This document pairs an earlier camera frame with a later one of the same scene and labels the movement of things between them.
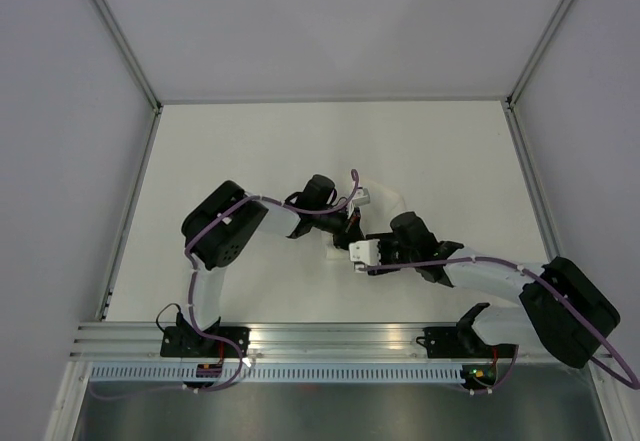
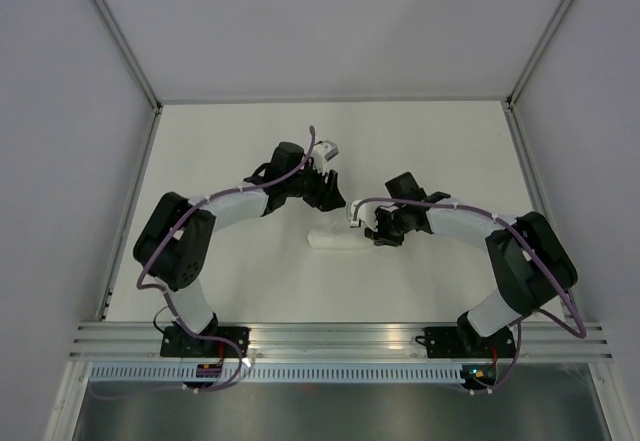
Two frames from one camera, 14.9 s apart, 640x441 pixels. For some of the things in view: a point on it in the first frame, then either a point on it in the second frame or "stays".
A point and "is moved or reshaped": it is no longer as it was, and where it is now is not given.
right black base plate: (458, 343) stays
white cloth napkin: (384, 209) is moved or reshaped
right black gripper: (385, 238) -> (379, 236)
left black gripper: (350, 230) -> (333, 198)
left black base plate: (188, 342) stays
